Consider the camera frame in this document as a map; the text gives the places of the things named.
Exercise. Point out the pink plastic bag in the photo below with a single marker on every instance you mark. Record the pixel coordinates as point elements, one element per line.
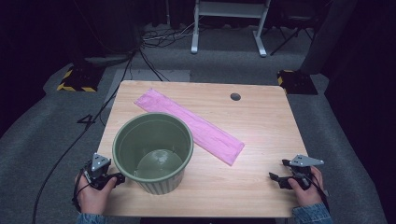
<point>202,127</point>

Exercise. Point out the green plastic bin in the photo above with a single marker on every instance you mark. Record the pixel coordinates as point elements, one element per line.
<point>154,140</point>

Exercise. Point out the person's right hand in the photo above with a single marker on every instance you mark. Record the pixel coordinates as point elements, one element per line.
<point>308,196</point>

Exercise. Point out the black yellow striped stand base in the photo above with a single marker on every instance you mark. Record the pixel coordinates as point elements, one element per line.
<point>297,82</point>
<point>79,81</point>

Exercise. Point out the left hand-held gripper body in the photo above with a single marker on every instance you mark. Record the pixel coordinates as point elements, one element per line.
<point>100,165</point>

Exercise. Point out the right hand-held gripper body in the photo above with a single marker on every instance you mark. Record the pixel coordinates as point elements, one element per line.
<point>303,161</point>

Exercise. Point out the black folding stand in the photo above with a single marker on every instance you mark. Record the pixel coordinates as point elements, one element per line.
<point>294,32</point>

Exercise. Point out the grey table grommet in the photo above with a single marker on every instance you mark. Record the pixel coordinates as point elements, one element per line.
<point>235,96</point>

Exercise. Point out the white metal desk frame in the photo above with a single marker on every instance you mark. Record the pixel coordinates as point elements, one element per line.
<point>230,9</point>

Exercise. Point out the grey pillar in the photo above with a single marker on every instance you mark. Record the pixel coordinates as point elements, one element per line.
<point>327,37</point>

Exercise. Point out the person's left hand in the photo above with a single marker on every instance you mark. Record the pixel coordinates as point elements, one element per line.
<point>91,200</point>

